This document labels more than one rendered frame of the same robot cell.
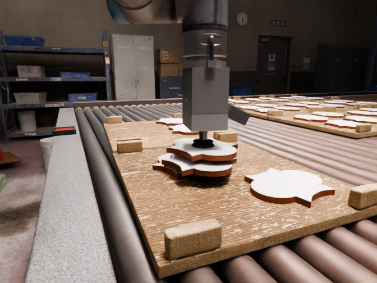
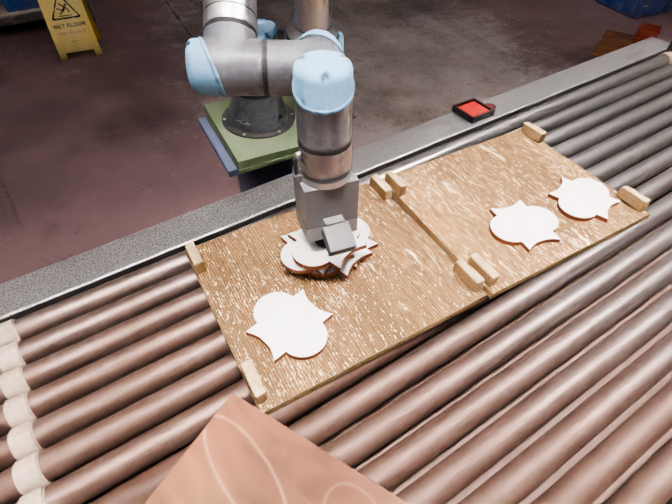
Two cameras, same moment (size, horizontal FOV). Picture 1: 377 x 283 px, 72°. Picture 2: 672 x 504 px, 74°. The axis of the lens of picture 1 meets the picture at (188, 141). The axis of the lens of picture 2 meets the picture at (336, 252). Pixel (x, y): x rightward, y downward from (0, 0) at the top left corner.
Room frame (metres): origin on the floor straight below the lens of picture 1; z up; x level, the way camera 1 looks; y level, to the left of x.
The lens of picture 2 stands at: (0.41, -0.55, 1.53)
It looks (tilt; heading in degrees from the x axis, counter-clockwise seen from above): 48 degrees down; 82
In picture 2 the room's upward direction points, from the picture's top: straight up
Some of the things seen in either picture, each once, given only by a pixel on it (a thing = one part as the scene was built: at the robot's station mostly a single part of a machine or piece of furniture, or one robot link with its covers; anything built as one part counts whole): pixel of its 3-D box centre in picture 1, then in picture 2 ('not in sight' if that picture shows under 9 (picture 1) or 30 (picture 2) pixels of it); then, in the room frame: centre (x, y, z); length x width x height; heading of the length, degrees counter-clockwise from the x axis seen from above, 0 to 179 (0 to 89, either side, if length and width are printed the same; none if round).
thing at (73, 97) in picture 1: (83, 97); not in sight; (5.09, 2.05, 0.72); 0.50 x 0.38 x 0.16; 102
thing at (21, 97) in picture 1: (31, 97); not in sight; (4.76, 2.87, 0.74); 0.44 x 0.36 x 0.20; 96
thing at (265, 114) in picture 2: not in sight; (257, 100); (0.35, 0.51, 0.96); 0.15 x 0.15 x 0.10
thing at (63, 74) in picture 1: (74, 74); not in sight; (5.00, 2.14, 1.14); 0.50 x 0.38 x 0.11; 118
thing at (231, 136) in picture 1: (227, 137); (468, 275); (0.70, -0.11, 0.95); 0.06 x 0.02 x 0.03; 112
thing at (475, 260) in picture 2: (223, 135); (482, 269); (0.73, -0.10, 0.95); 0.06 x 0.02 x 0.03; 111
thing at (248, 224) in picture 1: (217, 175); (329, 274); (0.47, -0.06, 0.93); 0.41 x 0.35 x 0.02; 22
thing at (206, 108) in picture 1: (216, 94); (328, 206); (0.47, -0.05, 1.08); 0.12 x 0.09 x 0.16; 102
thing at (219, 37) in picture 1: (205, 47); (323, 154); (0.46, -0.03, 1.16); 0.08 x 0.08 x 0.05
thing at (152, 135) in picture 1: (160, 132); (509, 198); (0.86, 0.09, 0.93); 0.41 x 0.35 x 0.02; 21
